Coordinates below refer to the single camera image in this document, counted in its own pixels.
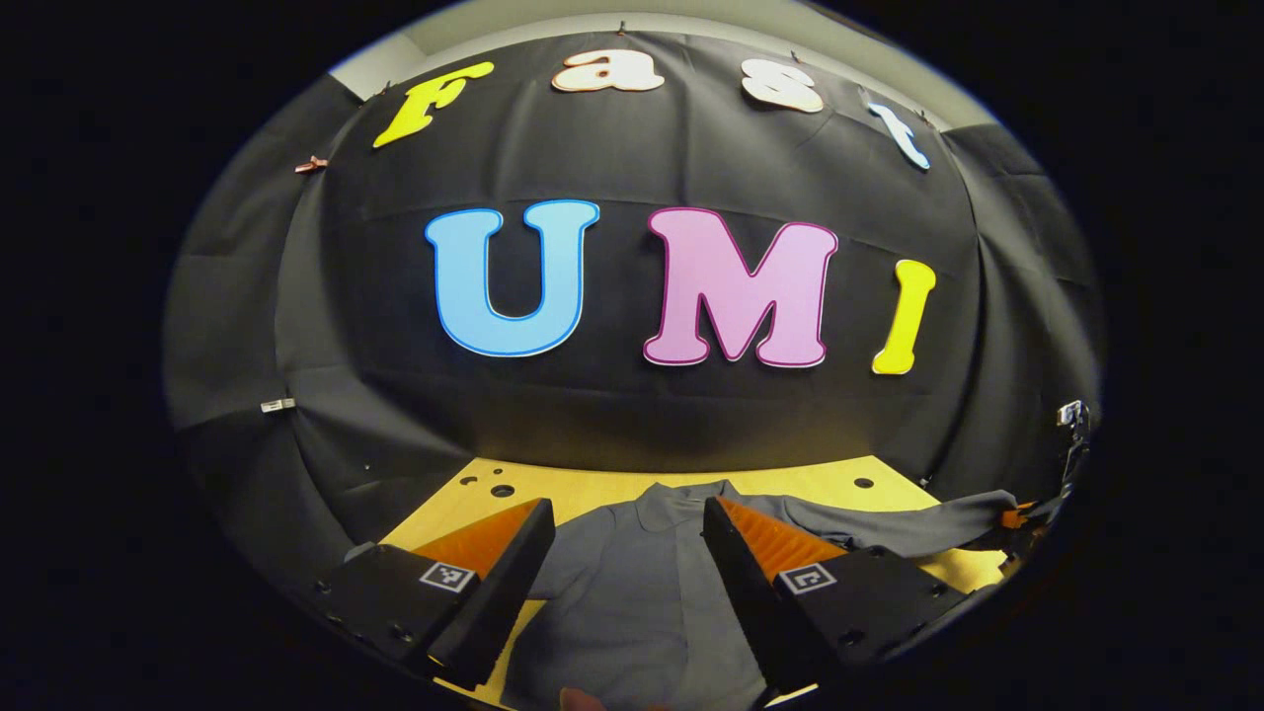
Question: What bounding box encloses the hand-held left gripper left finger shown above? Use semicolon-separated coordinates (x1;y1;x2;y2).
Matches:
314;497;556;692

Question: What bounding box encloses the grey button-up shirt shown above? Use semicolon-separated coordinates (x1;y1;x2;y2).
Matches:
346;480;1028;711

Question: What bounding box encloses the black backdrop cloth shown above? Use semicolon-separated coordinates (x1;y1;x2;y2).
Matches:
163;30;1105;593

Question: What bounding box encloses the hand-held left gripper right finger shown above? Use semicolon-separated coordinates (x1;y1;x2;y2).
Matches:
702;496;971;704

